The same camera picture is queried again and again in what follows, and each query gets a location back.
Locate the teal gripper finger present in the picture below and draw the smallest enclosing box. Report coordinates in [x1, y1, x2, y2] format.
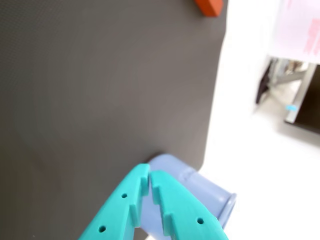
[149, 170, 229, 240]
[77, 163, 151, 240]

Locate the red wooden block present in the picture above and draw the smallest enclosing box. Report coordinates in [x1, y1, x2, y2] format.
[193, 0, 224, 18]

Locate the lavender ceramic pot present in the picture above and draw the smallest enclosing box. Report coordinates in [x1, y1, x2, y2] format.
[139, 153, 237, 238]

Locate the pink white paper sheet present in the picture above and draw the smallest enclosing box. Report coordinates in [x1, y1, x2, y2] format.
[266, 0, 320, 64]

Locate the dark grey mat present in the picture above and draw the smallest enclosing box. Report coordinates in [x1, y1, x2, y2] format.
[0, 0, 230, 240]

